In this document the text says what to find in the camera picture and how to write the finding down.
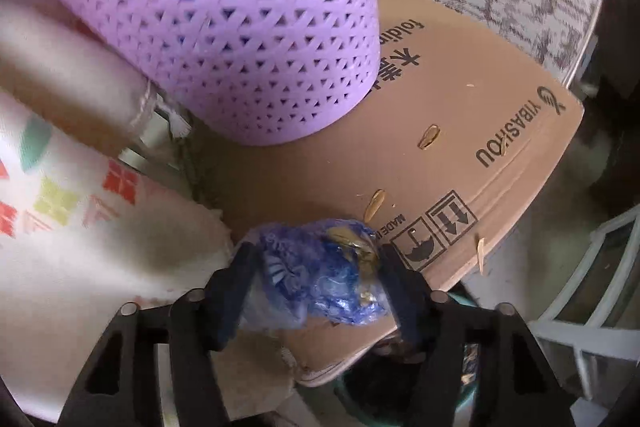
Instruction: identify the patterned tablecloth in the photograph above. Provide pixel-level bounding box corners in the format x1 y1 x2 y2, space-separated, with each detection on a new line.
0 92 296 427

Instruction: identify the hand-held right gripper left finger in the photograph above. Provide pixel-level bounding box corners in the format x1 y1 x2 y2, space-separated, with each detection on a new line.
59 242 258 427

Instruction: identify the dark teal container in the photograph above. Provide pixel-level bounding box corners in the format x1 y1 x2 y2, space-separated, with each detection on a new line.
335 342 481 427

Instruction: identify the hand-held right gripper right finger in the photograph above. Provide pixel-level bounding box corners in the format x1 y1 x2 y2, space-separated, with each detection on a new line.
377 243 576 427

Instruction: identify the purple plastic basket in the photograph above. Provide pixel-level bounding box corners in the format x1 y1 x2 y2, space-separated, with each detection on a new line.
27 0 382 146

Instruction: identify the white metal rack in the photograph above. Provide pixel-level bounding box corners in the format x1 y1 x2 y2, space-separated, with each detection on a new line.
530 209 640 403

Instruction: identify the brown cardboard box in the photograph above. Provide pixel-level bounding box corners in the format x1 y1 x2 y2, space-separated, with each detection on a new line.
192 0 586 388

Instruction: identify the blue plastic bag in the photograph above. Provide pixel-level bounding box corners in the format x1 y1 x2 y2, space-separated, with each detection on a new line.
239 218 396 330

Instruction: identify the beige cloth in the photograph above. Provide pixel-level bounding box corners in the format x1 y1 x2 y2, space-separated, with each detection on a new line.
0 0 153 142

